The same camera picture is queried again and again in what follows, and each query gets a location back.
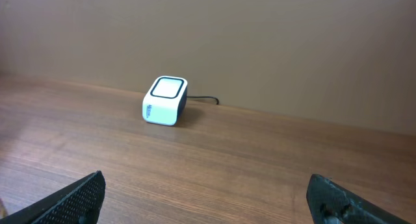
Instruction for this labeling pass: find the white barcode scanner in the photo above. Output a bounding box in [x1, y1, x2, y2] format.
[142, 76, 188, 126]

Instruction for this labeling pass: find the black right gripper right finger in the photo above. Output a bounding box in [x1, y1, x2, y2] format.
[306, 174, 409, 224]

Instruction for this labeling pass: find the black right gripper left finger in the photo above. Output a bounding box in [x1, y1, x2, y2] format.
[1, 171, 106, 224]

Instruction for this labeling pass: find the black scanner cable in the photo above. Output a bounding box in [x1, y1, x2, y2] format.
[186, 95, 220, 106]

